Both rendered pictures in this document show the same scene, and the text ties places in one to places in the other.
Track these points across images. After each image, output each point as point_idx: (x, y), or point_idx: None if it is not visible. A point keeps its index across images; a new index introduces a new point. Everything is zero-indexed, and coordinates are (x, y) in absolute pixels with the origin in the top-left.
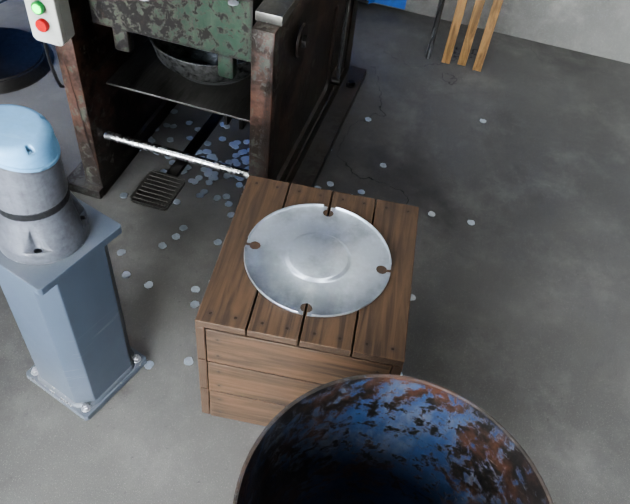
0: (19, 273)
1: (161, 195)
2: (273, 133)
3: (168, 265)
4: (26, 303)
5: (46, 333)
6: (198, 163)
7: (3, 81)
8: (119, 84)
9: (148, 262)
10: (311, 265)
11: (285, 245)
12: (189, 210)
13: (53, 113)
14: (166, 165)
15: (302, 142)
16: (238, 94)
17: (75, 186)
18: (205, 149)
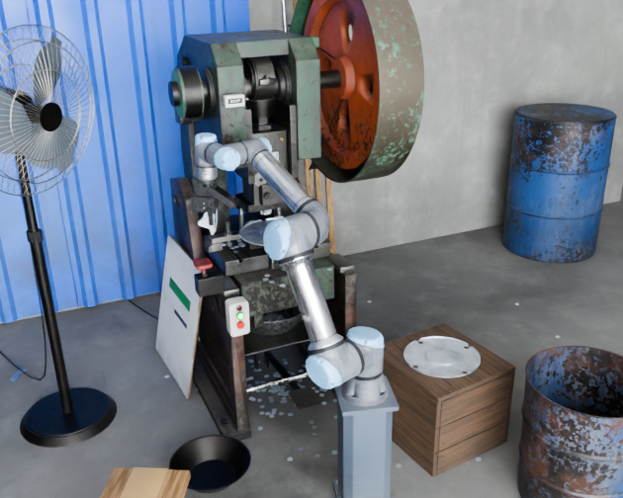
0: (383, 407)
1: (311, 397)
2: None
3: (329, 440)
4: (374, 434)
5: (382, 450)
6: (306, 375)
7: (103, 418)
8: (245, 354)
9: (318, 445)
10: (445, 359)
11: (425, 360)
12: (302, 413)
13: (155, 418)
14: (258, 403)
15: None
16: (304, 328)
17: (233, 437)
18: None
